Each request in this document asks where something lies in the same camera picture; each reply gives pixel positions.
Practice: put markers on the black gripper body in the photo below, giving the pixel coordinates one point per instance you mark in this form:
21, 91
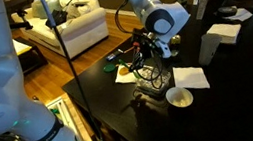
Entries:
143, 47

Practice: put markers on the clear plastic bowl of popcorn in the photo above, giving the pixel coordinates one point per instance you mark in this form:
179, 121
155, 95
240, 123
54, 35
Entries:
152, 81

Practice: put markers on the small white ceramic bowl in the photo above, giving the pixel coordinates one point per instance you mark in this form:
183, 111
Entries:
179, 97

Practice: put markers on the small dark jar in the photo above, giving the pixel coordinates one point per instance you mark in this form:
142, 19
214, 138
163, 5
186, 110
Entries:
175, 44

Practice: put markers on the round brown cookie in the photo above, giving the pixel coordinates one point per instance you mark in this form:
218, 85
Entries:
124, 71

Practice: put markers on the white napkin under cookie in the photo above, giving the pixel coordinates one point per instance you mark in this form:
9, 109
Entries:
129, 78

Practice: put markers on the blue snack bar wrapper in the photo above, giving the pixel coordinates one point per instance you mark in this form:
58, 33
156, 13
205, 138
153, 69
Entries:
112, 56

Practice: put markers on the green round lid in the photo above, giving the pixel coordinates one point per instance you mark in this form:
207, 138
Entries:
109, 68

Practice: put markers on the folded white napkin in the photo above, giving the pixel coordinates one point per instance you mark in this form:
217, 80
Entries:
190, 78

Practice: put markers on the translucent plastic cup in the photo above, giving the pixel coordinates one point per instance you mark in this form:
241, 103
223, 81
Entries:
209, 44

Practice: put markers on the white sofa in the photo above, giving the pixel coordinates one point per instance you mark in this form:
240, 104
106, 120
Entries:
85, 25

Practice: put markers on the stack of white napkins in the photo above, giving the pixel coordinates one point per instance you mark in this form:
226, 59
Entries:
229, 33

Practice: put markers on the dark round dish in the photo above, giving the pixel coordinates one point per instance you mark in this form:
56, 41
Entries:
227, 11

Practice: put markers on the black coffee table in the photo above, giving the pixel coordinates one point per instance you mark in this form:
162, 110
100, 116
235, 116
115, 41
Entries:
32, 59

